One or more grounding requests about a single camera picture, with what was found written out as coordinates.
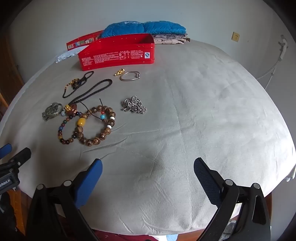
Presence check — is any wooden bead bracelet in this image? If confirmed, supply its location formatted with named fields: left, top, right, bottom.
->
left=74, top=98, right=116, bottom=147

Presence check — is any blue quilted jacket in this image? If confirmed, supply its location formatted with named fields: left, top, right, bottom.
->
left=101, top=21, right=187, bottom=39

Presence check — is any wooden cabinet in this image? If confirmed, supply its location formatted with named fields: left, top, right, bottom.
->
left=0, top=35, right=26, bottom=116

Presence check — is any red tin box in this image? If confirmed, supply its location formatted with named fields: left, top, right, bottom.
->
left=78, top=33, right=155, bottom=72

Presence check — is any silver bangle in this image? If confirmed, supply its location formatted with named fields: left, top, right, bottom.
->
left=120, top=71, right=141, bottom=82

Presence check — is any white wall cable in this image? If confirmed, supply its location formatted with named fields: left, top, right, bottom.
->
left=255, top=35, right=289, bottom=90

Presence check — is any multicoloured bead bracelet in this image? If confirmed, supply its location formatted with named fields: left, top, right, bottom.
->
left=58, top=111, right=84, bottom=144

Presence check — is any patterned folded cloth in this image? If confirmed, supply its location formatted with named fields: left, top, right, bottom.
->
left=153, top=33, right=191, bottom=45

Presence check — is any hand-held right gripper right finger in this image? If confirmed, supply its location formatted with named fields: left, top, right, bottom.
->
left=193, top=158, right=271, bottom=241

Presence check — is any white lace cloth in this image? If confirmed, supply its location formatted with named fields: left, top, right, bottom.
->
left=55, top=47, right=81, bottom=63

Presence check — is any red cloth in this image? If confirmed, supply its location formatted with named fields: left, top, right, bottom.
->
left=95, top=229, right=167, bottom=241

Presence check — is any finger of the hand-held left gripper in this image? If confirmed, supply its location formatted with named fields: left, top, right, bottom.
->
left=0, top=144, right=13, bottom=160
left=0, top=147, right=32, bottom=173

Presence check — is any black cord necklace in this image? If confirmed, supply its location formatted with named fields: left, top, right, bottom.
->
left=68, top=79, right=113, bottom=107

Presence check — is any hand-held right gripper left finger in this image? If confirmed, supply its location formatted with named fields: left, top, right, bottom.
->
left=26, top=158, right=103, bottom=241

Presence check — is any black bead bracelet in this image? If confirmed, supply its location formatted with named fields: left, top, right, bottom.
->
left=62, top=71, right=95, bottom=99

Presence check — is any silver chain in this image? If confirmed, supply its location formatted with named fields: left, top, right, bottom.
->
left=121, top=95, right=147, bottom=114

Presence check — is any red tin lid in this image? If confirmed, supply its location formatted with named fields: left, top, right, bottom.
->
left=66, top=30, right=105, bottom=52

